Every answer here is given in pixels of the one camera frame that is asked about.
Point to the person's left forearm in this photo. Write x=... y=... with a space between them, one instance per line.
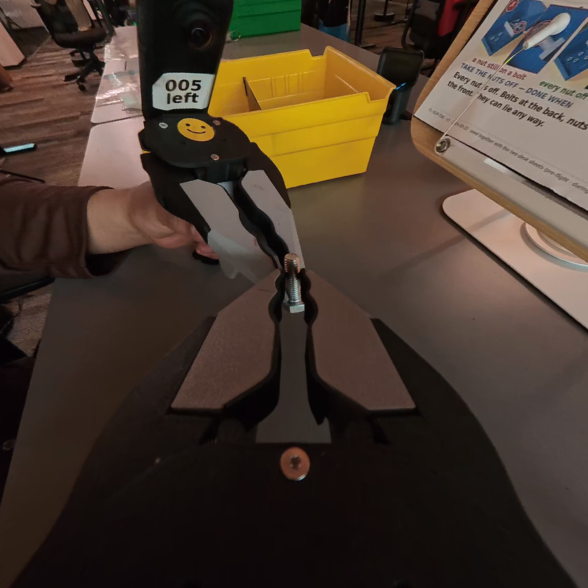
x=41 y=225

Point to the clear plastic sheets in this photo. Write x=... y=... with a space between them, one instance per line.
x=117 y=73

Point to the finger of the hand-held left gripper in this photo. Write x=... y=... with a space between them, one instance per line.
x=216 y=211
x=273 y=202

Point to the black office chair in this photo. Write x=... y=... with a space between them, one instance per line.
x=78 y=36
x=432 y=27

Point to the person's left hand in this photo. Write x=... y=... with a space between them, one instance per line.
x=133 y=220

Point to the black device with blue light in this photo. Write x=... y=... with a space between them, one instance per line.
x=399 y=64

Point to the cyan lit device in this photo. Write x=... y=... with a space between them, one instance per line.
x=18 y=148

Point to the yellow plastic bin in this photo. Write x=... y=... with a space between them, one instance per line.
x=317 y=133

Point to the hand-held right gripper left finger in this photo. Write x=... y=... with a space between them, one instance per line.
x=229 y=363

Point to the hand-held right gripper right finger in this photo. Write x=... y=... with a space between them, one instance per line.
x=363 y=363

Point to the white tablet stand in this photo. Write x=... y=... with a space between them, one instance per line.
x=487 y=220

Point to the silver hex bolt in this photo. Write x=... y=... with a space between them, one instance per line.
x=292 y=285

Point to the wooden instruction board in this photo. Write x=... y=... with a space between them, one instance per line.
x=423 y=135

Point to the printed instruction sheet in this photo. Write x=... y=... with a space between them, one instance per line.
x=505 y=105

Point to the green plastic bin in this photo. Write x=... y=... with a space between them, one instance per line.
x=266 y=18

